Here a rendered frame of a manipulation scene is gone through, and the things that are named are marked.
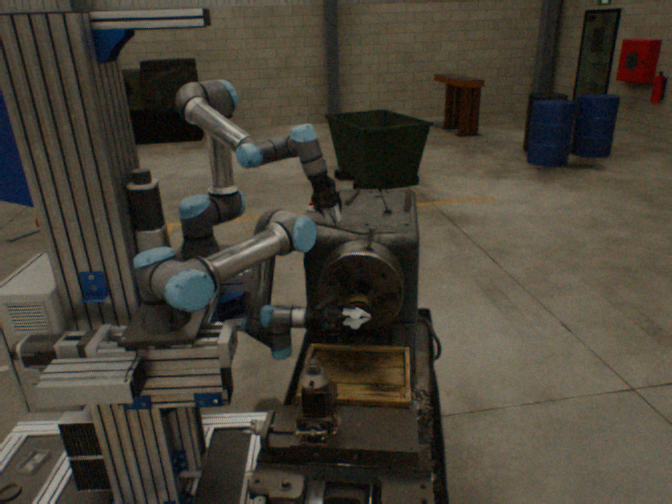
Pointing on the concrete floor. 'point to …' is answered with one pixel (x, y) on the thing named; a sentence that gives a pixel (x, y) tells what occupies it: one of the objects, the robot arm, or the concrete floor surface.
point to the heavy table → (461, 103)
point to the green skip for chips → (378, 148)
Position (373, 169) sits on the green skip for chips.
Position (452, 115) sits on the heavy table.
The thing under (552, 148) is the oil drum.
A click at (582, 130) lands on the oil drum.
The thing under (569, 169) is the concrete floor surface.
